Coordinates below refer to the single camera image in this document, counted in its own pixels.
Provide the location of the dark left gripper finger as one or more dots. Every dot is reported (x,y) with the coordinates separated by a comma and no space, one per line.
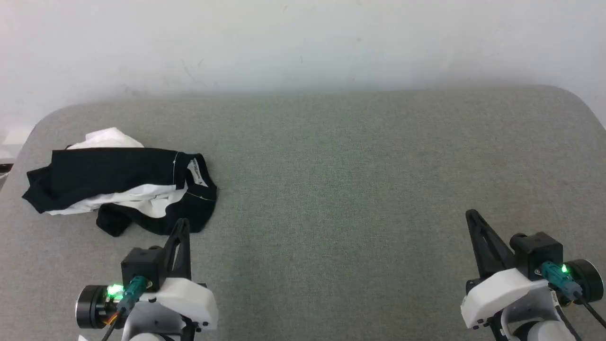
(180,255)

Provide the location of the black and white garment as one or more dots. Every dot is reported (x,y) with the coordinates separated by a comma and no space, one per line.
(94,170)

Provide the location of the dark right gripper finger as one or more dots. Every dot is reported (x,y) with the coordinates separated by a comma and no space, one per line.
(487,251)

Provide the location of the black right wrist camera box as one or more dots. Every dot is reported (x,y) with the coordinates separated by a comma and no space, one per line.
(537,253)

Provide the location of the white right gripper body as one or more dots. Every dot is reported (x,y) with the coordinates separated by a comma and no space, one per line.
(502,293)

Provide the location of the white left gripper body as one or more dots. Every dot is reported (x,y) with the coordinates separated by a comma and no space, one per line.
(189,298)

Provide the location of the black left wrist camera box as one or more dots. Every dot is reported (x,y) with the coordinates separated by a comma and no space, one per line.
(142,265)

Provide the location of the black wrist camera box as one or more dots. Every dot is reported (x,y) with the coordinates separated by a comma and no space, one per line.
(537,253)
(142,265)

